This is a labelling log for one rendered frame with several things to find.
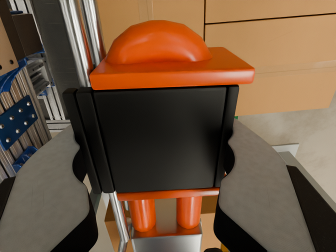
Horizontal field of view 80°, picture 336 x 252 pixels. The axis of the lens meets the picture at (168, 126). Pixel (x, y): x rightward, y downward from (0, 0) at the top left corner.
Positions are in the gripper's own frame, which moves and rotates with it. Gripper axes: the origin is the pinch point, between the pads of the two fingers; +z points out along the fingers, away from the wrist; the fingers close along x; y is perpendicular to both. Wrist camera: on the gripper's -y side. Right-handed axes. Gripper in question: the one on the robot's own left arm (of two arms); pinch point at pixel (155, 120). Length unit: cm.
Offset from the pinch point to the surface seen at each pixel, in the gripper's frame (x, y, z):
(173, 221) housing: 1.2, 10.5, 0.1
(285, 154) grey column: 109, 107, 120
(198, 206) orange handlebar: 3.2, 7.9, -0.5
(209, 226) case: 16, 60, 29
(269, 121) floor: 89, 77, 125
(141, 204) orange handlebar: -1.3, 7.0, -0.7
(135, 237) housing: -2.1, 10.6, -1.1
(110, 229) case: -17, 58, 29
